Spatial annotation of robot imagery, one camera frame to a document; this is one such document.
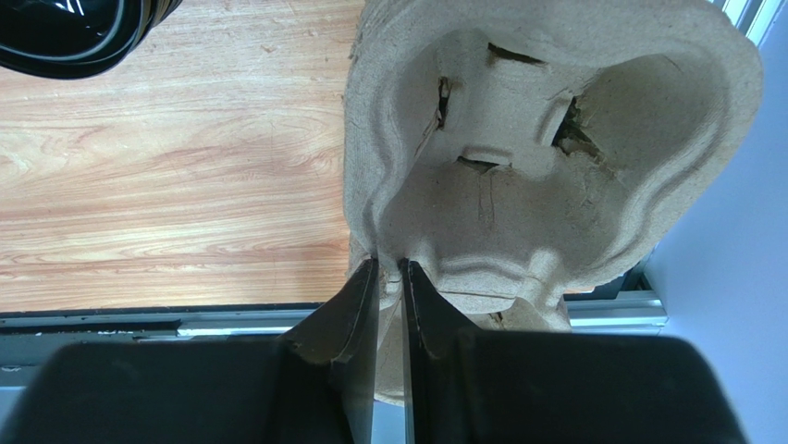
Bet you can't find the beige cup carrier tray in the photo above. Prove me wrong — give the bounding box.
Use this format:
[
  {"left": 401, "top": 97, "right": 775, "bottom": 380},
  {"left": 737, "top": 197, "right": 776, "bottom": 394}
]
[{"left": 349, "top": 230, "right": 570, "bottom": 406}]

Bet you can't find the single beige cup carrier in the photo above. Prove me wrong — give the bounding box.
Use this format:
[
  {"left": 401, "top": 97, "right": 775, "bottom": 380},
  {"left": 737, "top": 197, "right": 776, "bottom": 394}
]
[{"left": 341, "top": 0, "right": 765, "bottom": 309}]

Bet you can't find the stack of black lids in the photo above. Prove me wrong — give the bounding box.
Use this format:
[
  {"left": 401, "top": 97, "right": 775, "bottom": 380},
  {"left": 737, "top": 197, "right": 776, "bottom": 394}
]
[{"left": 1, "top": 0, "right": 181, "bottom": 80}]

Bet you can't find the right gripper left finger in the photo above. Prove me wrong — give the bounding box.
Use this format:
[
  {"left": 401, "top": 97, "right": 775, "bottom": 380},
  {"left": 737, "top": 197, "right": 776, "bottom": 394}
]
[{"left": 1, "top": 259, "right": 378, "bottom": 443}]

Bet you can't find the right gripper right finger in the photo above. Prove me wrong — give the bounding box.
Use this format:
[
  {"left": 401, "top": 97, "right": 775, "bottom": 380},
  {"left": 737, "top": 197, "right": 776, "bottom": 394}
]
[{"left": 399, "top": 258, "right": 749, "bottom": 444}]

